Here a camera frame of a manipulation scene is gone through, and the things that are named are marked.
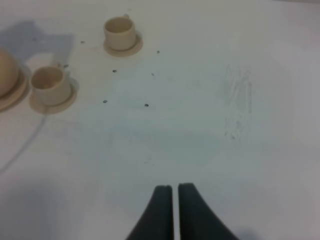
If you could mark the beige ceramic teapot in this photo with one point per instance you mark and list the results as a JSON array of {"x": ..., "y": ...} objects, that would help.
[{"x": 9, "y": 72}]

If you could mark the near beige cup saucer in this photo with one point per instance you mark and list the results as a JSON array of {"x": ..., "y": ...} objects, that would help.
[{"x": 67, "y": 103}]

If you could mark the far beige cup saucer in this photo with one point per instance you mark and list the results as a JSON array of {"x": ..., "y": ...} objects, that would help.
[{"x": 125, "y": 53}]

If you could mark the near beige teacup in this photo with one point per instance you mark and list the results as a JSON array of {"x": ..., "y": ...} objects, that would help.
[{"x": 50, "y": 85}]

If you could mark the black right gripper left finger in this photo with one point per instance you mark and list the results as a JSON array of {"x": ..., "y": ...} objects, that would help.
[{"x": 157, "y": 220}]

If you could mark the beige cup saucer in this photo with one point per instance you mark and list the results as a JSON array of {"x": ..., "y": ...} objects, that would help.
[
  {"x": 67, "y": 103},
  {"x": 125, "y": 53}
]

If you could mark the large beige teapot saucer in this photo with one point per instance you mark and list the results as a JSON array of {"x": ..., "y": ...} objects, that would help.
[{"x": 15, "y": 94}]

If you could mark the far beige teacup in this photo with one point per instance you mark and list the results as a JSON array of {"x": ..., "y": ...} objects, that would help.
[{"x": 120, "y": 33}]

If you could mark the beige teacup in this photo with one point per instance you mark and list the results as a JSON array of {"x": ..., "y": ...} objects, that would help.
[
  {"x": 120, "y": 33},
  {"x": 50, "y": 85}
]

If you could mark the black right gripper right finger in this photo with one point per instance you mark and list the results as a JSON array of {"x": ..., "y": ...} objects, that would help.
[{"x": 196, "y": 219}]

